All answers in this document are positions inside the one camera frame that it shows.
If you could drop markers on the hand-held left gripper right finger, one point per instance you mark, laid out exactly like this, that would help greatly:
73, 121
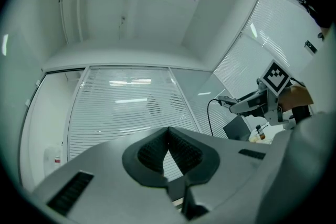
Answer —
225, 149

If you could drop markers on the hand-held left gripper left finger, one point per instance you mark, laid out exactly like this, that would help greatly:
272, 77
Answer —
110, 165

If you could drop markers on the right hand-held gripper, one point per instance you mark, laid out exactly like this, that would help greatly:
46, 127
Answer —
274, 77

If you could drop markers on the dark laptop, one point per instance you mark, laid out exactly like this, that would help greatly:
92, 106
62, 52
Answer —
237, 128

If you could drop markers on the small brown bottle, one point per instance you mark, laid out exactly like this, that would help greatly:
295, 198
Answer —
260, 132

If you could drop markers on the white jug with red label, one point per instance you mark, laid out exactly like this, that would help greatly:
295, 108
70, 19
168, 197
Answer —
53, 160

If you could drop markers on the white slatted window blind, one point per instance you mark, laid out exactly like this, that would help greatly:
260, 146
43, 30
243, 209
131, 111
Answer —
118, 105
265, 42

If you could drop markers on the small wall-mounted sensor box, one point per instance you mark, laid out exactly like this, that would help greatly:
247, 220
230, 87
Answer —
310, 46

